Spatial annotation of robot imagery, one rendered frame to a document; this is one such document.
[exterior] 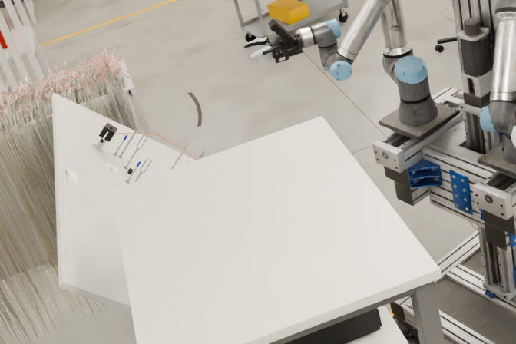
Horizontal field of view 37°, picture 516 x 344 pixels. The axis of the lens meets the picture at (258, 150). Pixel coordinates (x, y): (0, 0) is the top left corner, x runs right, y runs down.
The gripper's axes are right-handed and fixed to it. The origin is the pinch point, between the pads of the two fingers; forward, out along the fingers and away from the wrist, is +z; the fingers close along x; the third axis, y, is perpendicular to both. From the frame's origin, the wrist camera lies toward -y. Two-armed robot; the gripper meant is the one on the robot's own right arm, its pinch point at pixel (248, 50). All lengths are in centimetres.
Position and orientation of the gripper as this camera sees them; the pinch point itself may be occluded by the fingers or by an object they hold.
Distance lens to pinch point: 290.3
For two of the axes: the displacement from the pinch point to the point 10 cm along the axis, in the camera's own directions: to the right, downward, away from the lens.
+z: -9.5, 3.0, -0.3
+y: 2.2, 7.6, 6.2
